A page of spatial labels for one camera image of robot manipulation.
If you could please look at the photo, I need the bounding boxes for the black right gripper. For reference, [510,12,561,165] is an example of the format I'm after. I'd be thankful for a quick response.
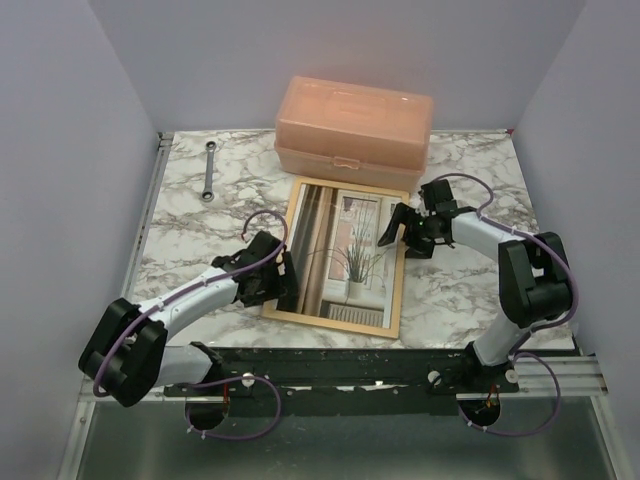
[377,203,435,261]

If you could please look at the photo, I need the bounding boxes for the photo print with window scene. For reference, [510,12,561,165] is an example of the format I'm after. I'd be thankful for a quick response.
[272,182,404,330]

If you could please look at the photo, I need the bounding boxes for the light wooden picture frame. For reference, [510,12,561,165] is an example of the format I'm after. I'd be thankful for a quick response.
[260,175,411,341]

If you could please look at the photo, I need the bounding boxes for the translucent orange plastic box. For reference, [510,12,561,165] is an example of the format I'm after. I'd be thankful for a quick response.
[274,76,434,192]

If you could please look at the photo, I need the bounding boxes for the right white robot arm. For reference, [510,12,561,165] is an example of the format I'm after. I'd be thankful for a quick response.
[377,174,579,392]

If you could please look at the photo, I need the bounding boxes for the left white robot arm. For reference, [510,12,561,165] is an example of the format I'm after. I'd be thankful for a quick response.
[78,231,298,407]

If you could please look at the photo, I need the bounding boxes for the silver ratchet wrench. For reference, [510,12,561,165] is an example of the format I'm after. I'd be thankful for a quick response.
[201,141,217,202]

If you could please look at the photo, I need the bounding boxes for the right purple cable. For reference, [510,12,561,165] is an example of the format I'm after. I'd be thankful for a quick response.
[434,173,581,435]

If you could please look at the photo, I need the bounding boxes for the black table edge rail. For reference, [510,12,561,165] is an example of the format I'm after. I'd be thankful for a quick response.
[102,344,521,419]

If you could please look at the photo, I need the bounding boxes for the aluminium side rail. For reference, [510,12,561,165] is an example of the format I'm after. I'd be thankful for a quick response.
[117,132,175,301]

